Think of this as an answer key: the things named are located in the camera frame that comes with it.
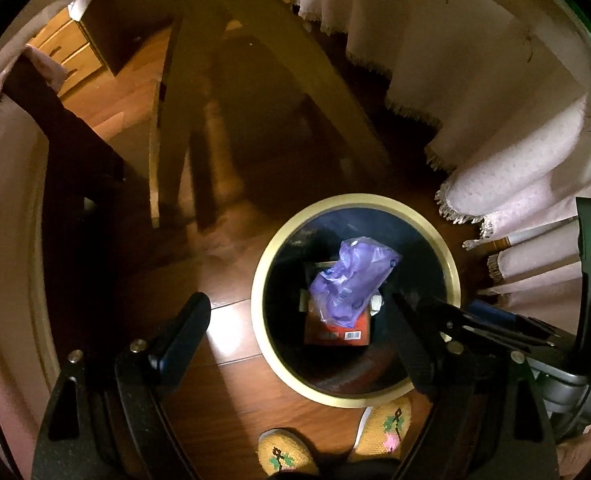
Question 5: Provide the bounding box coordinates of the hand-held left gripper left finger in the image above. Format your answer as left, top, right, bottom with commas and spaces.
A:
31, 292, 212, 480

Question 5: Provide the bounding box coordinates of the wooden desk with drawers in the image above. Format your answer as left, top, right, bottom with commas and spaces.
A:
25, 0, 176, 101

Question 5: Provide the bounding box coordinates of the red cardboard box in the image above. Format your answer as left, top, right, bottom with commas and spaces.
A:
303, 260, 376, 347

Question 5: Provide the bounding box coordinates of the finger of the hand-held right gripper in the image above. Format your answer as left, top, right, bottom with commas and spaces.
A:
469, 299, 562, 340
418, 298, 559, 351

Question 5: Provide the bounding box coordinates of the round cream-rimmed trash bin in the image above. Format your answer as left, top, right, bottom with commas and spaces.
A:
250, 196, 461, 408

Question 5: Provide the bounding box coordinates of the pink bed blanket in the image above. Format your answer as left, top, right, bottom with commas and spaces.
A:
0, 44, 70, 461

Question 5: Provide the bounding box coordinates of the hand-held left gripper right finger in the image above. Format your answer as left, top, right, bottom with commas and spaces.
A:
392, 292, 561, 480

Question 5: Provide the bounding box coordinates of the yellow embroidered slipper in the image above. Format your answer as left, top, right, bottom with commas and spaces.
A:
348, 396, 413, 463
258, 427, 321, 478

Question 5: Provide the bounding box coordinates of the purple plastic bag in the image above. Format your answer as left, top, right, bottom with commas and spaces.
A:
309, 236, 403, 327

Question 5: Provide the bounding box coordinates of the white fringed curtain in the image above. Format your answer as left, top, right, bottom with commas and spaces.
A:
295, 0, 591, 311

